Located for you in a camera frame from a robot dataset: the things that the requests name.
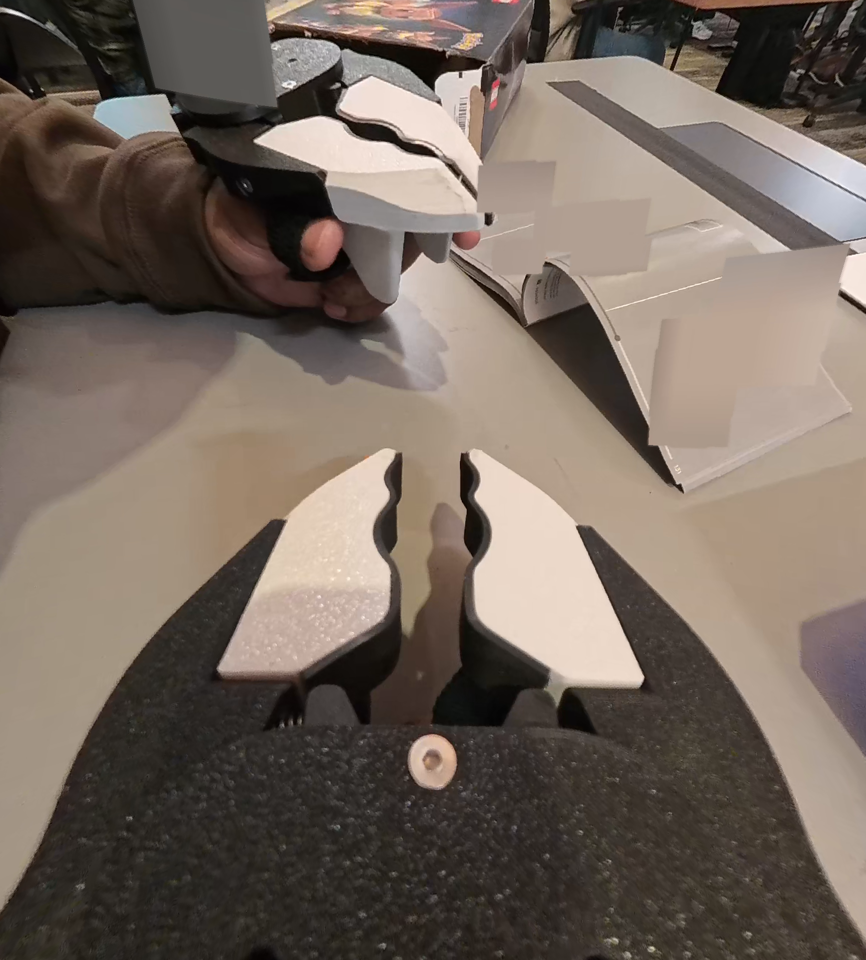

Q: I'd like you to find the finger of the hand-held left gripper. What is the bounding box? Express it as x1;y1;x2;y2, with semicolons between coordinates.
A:
335;75;484;190
253;114;495;232

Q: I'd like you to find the grey instruction booklet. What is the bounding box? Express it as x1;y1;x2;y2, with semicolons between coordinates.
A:
448;216;855;496

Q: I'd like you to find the grey desk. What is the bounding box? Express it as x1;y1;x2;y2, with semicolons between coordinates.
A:
0;56;866;960

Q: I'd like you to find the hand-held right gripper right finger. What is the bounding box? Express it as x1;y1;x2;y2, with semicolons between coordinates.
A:
458;448;647;694

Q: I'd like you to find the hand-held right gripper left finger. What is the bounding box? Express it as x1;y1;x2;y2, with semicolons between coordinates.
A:
215;447;404;685

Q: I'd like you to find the person's left hand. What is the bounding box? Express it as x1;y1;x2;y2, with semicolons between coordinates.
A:
204;180;484;325

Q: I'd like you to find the person's left forearm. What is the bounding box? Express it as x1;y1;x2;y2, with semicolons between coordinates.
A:
0;26;285;318

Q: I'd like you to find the colourful printed box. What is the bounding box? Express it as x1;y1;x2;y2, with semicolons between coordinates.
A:
266;0;536;160

